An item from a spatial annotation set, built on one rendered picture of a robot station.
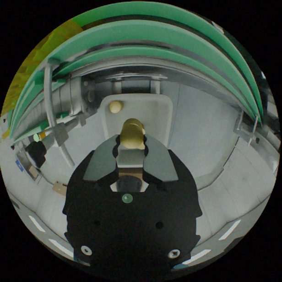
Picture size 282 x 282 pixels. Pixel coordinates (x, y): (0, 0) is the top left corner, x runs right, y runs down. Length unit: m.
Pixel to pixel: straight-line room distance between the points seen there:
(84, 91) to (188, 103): 0.33
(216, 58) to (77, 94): 0.23
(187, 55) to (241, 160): 3.62
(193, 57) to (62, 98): 0.26
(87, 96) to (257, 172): 3.76
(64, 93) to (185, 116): 0.38
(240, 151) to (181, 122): 3.44
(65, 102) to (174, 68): 0.23
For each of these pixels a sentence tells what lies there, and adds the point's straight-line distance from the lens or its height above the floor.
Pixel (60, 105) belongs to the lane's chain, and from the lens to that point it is 0.23.
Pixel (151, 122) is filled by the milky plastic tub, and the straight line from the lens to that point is 0.28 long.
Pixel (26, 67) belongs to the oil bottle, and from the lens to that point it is 0.18.
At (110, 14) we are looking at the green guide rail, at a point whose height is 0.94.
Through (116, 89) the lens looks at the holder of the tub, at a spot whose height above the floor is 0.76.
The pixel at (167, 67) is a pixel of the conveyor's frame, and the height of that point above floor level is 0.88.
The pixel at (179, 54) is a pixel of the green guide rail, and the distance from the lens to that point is 0.16.
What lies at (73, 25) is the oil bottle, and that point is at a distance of 0.17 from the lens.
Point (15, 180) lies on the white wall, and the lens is 6.31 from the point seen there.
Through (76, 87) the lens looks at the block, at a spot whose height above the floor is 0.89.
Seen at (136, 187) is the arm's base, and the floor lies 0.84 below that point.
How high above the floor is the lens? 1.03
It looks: 58 degrees down
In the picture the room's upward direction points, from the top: 174 degrees clockwise
